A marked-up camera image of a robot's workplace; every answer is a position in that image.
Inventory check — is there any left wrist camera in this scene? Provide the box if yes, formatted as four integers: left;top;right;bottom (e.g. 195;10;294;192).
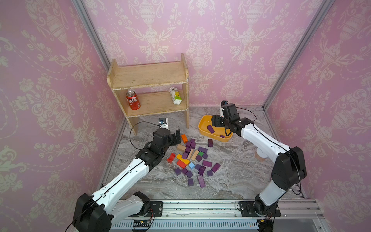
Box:
158;118;169;129

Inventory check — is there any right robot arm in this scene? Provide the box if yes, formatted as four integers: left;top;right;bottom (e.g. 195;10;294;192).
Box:
212;101;307;217

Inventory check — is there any light blue wooden brick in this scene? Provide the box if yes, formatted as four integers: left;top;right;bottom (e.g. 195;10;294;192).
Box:
188;162;195;169

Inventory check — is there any purple flat brick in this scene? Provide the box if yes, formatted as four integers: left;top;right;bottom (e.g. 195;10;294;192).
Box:
198;147;208;153

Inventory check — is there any orange wooden brick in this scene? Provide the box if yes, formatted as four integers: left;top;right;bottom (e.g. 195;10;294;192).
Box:
181;134;188;144

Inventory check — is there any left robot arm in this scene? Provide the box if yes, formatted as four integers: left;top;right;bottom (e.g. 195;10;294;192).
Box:
71;127;181;232

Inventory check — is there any wooden two-tier shelf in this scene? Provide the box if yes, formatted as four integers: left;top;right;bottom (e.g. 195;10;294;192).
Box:
107;53;190;135

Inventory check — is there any purple long front brick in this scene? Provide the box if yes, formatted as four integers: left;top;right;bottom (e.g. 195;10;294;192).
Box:
198;175;206;188

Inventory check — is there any white green juice carton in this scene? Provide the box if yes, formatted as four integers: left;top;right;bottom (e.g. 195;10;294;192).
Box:
170;87;182;105

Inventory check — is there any yellow wooden brick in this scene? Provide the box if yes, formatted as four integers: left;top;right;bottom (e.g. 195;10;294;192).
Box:
176;154;190;165

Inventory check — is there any red cola can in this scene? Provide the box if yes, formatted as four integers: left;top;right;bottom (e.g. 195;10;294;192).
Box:
126;90;141;110

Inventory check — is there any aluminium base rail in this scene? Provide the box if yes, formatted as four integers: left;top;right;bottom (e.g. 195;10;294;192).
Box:
78;198;328;232

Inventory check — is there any red flat wooden brick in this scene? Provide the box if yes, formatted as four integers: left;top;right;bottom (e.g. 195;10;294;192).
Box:
176;160;187;169

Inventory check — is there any purple slanted right brick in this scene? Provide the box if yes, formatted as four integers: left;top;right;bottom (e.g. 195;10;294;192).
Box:
211;162;221;173

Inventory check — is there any yellow plastic storage bin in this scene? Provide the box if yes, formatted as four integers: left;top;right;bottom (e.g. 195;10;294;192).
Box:
199;115;233;143

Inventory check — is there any natural wood long brick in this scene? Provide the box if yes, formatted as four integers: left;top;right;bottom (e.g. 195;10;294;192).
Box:
190;149;199;161

